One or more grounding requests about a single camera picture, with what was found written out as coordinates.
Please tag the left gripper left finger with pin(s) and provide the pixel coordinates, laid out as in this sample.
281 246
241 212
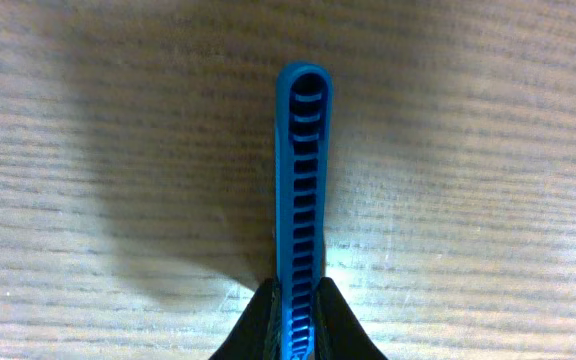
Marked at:
256 334

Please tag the blue disposable razor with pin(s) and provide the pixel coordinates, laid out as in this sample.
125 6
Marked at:
304 96

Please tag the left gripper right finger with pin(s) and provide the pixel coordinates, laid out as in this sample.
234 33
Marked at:
338 333

